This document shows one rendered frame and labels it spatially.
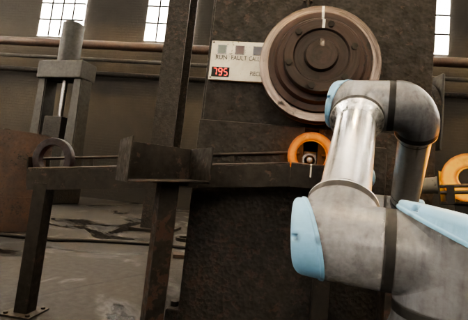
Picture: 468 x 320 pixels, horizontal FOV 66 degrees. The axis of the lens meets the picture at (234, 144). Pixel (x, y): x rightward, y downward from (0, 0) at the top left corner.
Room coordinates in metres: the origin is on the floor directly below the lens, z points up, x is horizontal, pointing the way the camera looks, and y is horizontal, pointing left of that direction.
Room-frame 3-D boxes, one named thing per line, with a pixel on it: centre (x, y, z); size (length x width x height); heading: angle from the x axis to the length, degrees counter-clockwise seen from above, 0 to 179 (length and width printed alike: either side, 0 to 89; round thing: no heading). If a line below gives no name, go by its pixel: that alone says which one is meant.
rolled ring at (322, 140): (1.42, -0.31, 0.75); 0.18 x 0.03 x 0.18; 83
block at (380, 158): (1.40, -0.54, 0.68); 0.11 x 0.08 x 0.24; 172
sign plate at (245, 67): (1.57, 0.02, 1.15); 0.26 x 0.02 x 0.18; 82
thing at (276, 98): (1.42, -0.31, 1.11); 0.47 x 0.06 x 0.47; 82
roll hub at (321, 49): (1.32, -0.29, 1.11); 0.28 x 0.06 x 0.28; 82
